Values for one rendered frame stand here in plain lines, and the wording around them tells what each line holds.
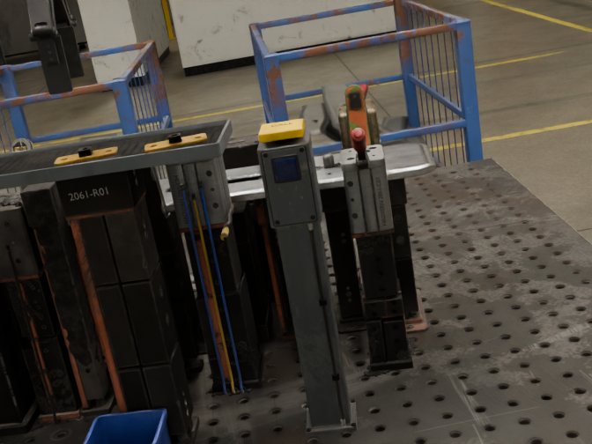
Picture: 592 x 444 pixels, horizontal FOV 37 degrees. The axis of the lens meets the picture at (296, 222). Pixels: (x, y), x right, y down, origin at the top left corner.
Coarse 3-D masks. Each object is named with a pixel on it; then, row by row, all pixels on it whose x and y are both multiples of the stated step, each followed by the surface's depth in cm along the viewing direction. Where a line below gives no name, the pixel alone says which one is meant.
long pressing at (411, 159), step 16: (400, 144) 160; (416, 144) 158; (320, 160) 158; (336, 160) 157; (400, 160) 150; (416, 160) 149; (432, 160) 148; (240, 176) 157; (256, 176) 157; (320, 176) 149; (336, 176) 146; (400, 176) 144; (240, 192) 147; (256, 192) 146
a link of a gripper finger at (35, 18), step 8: (32, 0) 105; (40, 0) 105; (32, 8) 105; (40, 8) 105; (48, 8) 105; (32, 16) 105; (40, 16) 105; (48, 16) 105; (32, 24) 105; (48, 24) 105; (32, 32) 104; (40, 32) 105; (48, 32) 105
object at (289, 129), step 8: (296, 120) 120; (304, 120) 120; (264, 128) 118; (272, 128) 117; (280, 128) 117; (288, 128) 116; (296, 128) 115; (304, 128) 118; (264, 136) 115; (272, 136) 115; (280, 136) 115; (288, 136) 115; (296, 136) 115
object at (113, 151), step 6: (78, 150) 118; (84, 150) 118; (90, 150) 118; (102, 150) 120; (108, 150) 120; (114, 150) 119; (66, 156) 120; (72, 156) 120; (78, 156) 119; (84, 156) 118; (90, 156) 118; (96, 156) 117; (102, 156) 117; (60, 162) 117; (66, 162) 117; (72, 162) 117
